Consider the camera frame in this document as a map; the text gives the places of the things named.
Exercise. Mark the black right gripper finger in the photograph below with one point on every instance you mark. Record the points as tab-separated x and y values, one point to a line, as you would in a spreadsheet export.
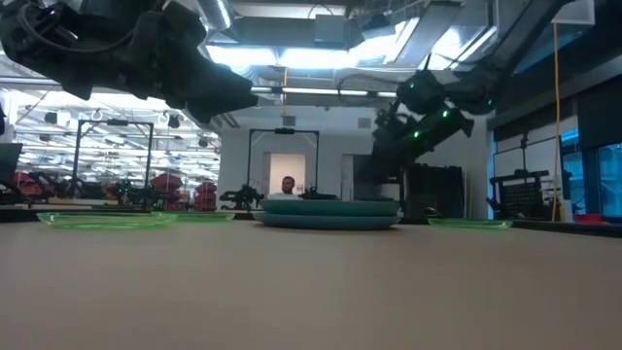
384	170

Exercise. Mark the red chair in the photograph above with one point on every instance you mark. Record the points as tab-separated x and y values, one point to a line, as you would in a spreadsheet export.
166	187

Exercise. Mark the black background robot arm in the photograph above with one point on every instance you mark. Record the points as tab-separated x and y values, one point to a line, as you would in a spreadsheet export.
243	197

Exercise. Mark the long ceiling light bar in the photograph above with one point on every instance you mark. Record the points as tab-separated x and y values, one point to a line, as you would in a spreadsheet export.
321	91

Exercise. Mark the person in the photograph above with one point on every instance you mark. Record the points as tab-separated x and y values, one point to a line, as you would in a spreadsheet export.
287	187

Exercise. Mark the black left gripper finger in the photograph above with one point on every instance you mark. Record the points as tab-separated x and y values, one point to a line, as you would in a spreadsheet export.
218	90

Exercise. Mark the black cabinet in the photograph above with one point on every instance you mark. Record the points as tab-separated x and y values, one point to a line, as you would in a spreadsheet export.
437	189

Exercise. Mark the dark monitor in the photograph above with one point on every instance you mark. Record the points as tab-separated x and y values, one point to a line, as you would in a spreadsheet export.
9	163

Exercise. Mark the black metal frame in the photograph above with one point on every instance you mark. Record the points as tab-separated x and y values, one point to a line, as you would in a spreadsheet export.
284	131
78	160

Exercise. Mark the green transparent plastic plate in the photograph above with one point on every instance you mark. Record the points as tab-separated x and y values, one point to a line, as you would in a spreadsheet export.
469	223
204	217
107	220

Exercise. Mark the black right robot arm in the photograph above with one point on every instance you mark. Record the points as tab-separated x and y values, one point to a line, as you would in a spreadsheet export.
466	78

